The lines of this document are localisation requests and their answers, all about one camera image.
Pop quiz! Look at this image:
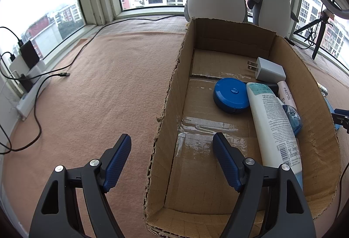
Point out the black tripod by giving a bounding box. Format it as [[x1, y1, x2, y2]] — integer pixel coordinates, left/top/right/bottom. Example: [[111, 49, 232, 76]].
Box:
[[293, 9, 334, 60]]

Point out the brown cardboard box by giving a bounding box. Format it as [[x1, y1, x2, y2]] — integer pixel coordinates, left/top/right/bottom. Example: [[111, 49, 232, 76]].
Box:
[[144, 18, 340, 237]]

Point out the blue round tape measure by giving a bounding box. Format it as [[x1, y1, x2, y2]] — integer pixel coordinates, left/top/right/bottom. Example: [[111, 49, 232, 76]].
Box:
[[213, 78, 250, 114]]

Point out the pink cosmetic tube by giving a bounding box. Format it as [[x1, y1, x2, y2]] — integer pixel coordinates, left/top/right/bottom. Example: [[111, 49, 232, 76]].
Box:
[[277, 81, 297, 110]]

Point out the small plush penguin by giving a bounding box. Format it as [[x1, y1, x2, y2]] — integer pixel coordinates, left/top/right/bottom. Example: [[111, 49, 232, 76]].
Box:
[[247, 0, 299, 37]]

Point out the white power strip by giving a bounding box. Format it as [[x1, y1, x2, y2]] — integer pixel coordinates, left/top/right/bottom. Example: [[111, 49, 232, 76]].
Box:
[[16, 59, 48, 121]]

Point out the black charger plug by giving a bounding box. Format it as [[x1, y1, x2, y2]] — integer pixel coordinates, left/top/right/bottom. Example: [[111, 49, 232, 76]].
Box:
[[19, 40, 40, 69]]

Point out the white lotion tube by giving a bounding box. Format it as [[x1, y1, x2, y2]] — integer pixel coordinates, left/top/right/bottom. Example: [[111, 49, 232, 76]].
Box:
[[246, 82, 303, 186]]

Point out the white charger block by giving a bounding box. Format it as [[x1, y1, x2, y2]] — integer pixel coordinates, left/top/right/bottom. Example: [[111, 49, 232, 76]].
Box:
[[9, 55, 30, 79]]

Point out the blue phone stand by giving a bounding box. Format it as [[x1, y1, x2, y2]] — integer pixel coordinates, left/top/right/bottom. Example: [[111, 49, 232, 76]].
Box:
[[324, 97, 345, 131]]

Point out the white power adapter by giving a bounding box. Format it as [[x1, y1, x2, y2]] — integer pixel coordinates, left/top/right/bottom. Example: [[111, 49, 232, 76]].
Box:
[[247, 57, 286, 83]]

